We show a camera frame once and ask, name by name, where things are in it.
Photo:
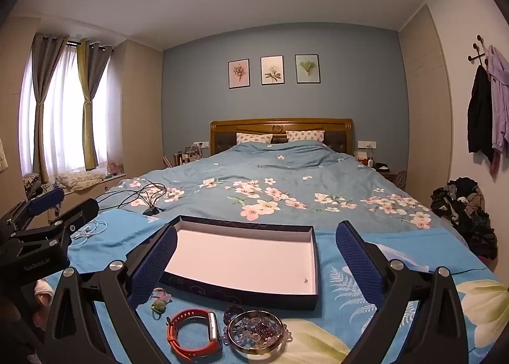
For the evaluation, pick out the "white folded cloth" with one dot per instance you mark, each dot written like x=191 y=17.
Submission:
x=79 y=181

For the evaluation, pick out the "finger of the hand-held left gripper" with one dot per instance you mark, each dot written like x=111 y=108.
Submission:
x=77 y=215
x=45 y=201

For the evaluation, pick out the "white sheer curtain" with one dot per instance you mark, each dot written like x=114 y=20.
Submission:
x=71 y=109

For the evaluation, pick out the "wooden nightstand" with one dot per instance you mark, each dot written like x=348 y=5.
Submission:
x=391 y=177

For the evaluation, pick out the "white flower framed picture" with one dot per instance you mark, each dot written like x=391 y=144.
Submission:
x=272 y=70

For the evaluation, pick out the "white wall socket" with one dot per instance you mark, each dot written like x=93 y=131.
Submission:
x=202 y=145
x=366 y=144

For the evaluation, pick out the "bed with floral blue duvet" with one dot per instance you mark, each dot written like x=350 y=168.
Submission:
x=302 y=173

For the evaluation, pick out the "dotted pillow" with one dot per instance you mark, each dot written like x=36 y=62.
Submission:
x=305 y=135
x=254 y=138

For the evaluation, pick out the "dark blue shallow box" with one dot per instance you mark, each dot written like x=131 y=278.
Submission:
x=238 y=252

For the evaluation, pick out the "wooden bed headboard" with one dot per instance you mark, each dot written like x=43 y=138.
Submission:
x=278 y=125

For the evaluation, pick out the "person's left hand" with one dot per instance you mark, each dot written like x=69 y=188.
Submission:
x=41 y=306

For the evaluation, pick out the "pink flower framed picture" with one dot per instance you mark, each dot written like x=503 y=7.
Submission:
x=239 y=73

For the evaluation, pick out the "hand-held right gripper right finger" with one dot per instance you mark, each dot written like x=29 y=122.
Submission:
x=358 y=264

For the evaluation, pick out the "purple jacket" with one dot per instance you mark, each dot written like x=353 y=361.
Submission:
x=500 y=101

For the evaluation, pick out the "olive and grey curtain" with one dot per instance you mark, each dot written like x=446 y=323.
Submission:
x=93 y=81

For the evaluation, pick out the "black jacket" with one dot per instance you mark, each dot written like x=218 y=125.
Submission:
x=480 y=113

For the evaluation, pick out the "group of toiletry bottles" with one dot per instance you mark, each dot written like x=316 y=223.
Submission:
x=185 y=157

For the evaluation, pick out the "pile of dark clothes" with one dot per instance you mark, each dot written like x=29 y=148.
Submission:
x=465 y=213

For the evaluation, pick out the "wall coat rack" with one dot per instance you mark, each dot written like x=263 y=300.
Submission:
x=478 y=51

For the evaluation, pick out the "light blue printed blanket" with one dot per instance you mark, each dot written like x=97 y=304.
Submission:
x=350 y=332

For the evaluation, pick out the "orange smartwatch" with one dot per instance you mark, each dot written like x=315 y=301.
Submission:
x=172 y=334

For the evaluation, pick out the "amber striped bangle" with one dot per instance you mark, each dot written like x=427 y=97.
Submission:
x=255 y=352

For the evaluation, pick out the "green leaf framed picture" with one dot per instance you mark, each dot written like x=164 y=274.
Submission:
x=307 y=69

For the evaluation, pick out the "white earphones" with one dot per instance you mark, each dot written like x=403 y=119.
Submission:
x=85 y=232

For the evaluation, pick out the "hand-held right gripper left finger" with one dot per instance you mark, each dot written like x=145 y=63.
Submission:
x=153 y=264

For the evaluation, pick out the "beige wardrobe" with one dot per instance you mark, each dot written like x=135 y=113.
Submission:
x=425 y=109

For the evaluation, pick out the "pink pendant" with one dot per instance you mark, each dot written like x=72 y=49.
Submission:
x=161 y=293

